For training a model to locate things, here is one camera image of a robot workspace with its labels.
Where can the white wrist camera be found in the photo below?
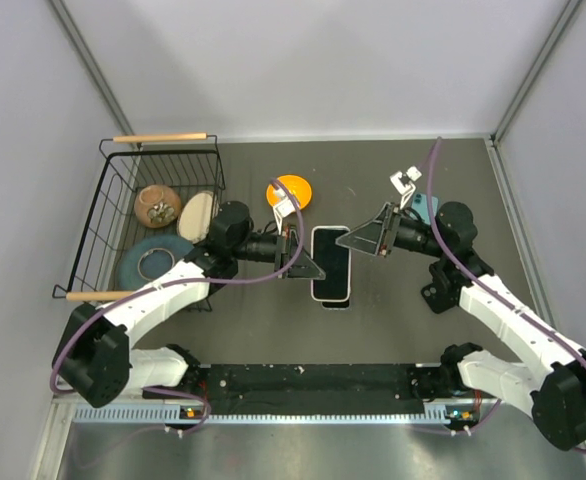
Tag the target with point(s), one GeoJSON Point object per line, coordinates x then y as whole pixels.
{"type": "Point", "coordinates": [284, 206]}
{"type": "Point", "coordinates": [404, 184]}

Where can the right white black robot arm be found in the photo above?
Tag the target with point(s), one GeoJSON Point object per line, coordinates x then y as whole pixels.
{"type": "Point", "coordinates": [548, 381]}

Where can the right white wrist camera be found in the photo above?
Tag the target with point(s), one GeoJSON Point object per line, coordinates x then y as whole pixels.
{"type": "Point", "coordinates": [404, 184]}

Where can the brown ceramic vase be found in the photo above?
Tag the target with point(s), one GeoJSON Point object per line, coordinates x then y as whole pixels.
{"type": "Point", "coordinates": [157, 206]}

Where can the beige oval plate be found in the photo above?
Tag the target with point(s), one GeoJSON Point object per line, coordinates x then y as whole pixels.
{"type": "Point", "coordinates": [195, 219]}

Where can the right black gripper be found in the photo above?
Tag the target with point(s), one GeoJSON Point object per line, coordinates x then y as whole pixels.
{"type": "Point", "coordinates": [376, 238]}

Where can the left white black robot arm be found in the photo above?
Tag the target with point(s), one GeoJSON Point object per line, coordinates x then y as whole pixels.
{"type": "Point", "coordinates": [97, 358]}

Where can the teal phone case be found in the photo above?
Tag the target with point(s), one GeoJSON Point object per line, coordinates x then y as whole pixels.
{"type": "Point", "coordinates": [419, 205]}

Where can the orange bowl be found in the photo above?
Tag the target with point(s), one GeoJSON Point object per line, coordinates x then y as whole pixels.
{"type": "Point", "coordinates": [296, 185]}

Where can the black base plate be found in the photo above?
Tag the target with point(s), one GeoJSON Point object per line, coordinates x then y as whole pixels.
{"type": "Point", "coordinates": [406, 381]}

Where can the black wire basket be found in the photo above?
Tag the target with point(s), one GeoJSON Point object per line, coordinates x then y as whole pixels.
{"type": "Point", "coordinates": [186, 163]}

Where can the beige phone case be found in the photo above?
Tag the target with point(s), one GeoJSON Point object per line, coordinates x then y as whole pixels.
{"type": "Point", "coordinates": [314, 260]}

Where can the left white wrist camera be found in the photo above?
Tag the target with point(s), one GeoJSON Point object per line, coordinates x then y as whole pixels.
{"type": "Point", "coordinates": [284, 206]}

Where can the black screen smartphone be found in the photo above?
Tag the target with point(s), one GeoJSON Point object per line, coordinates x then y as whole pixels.
{"type": "Point", "coordinates": [335, 303]}
{"type": "Point", "coordinates": [330, 262]}

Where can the blue grey ceramic bowl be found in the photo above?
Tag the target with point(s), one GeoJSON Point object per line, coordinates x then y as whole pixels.
{"type": "Point", "coordinates": [150, 259]}

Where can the black phone case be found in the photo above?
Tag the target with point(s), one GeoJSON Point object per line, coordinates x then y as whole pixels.
{"type": "Point", "coordinates": [440, 300]}

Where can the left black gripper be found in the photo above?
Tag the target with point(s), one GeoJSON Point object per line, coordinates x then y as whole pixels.
{"type": "Point", "coordinates": [285, 248]}

